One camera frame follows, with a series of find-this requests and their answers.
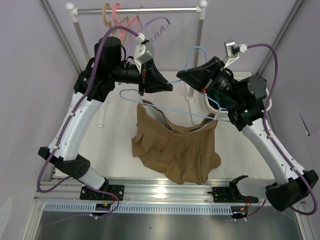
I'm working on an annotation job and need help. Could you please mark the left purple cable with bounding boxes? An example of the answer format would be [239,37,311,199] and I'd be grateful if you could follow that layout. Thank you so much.
[36,25,141,194]

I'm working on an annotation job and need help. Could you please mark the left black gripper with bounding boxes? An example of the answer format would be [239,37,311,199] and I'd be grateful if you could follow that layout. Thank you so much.
[109,58,173,96]

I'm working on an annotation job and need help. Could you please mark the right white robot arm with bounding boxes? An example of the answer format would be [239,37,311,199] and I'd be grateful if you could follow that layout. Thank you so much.
[176,56,319,212]

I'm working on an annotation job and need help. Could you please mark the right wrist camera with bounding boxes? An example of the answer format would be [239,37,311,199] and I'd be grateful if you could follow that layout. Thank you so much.
[223,39,248,68]

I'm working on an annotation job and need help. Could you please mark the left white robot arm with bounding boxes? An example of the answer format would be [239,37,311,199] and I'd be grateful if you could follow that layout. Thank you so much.
[38,36,173,200]

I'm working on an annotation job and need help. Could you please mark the light blue wire hanger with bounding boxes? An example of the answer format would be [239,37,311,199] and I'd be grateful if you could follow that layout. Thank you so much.
[119,46,230,123]

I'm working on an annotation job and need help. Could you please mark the dark green plaid garment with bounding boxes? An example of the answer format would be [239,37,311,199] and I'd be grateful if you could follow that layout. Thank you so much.
[208,90,236,110]

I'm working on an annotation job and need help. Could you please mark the purple notched hanger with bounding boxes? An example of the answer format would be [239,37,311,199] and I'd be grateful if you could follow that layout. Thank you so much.
[125,6,171,43]

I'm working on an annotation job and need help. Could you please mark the white laundry basket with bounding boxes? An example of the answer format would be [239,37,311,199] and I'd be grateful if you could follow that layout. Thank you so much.
[204,95,228,119]

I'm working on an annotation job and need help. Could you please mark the metal clothes rack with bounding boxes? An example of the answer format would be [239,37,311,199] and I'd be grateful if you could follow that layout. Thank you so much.
[65,0,208,129]

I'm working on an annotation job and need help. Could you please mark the pink velvet hanger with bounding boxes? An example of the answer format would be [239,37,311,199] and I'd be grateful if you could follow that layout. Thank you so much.
[111,2,143,42]

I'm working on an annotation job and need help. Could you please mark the tan velvet hanger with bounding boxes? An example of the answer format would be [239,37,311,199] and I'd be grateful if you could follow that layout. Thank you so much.
[102,2,129,29]

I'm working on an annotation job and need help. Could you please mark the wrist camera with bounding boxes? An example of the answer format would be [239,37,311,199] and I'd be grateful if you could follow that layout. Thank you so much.
[133,32,155,65]
[223,39,248,68]

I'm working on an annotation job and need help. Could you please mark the slotted cable duct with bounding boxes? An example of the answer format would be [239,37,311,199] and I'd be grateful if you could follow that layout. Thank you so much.
[44,202,233,216]

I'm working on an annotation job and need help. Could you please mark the tan skirt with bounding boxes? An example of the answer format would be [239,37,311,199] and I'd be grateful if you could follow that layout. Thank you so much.
[131,100,221,185]

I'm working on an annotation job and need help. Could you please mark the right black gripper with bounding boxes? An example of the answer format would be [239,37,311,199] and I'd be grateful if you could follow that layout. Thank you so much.
[177,56,244,104]

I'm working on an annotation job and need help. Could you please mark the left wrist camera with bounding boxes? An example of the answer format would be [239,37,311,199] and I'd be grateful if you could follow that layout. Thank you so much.
[133,32,155,65]

